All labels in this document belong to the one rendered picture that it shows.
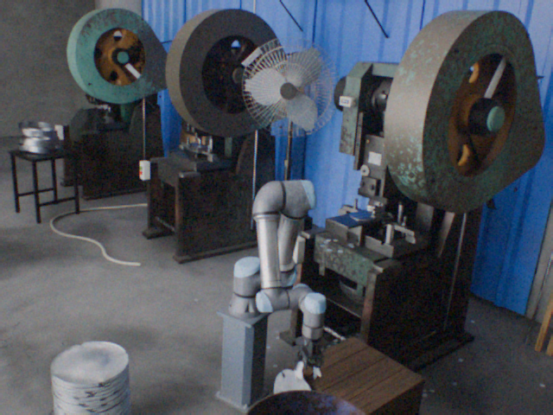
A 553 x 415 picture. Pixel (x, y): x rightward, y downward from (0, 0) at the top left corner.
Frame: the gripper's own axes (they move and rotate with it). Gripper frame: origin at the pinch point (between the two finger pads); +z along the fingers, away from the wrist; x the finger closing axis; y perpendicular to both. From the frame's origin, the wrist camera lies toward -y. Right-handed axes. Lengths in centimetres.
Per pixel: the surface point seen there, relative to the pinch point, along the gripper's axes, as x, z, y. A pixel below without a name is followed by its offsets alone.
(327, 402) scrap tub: -2.8, -8.6, 25.9
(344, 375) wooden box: 16.0, 1.2, 1.1
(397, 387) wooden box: 33.0, 1.0, 13.0
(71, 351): -86, 4, -41
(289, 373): -4.2, 2.5, -6.5
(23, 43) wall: -166, -90, -685
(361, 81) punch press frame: 45, -105, -70
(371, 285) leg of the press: 42, -20, -31
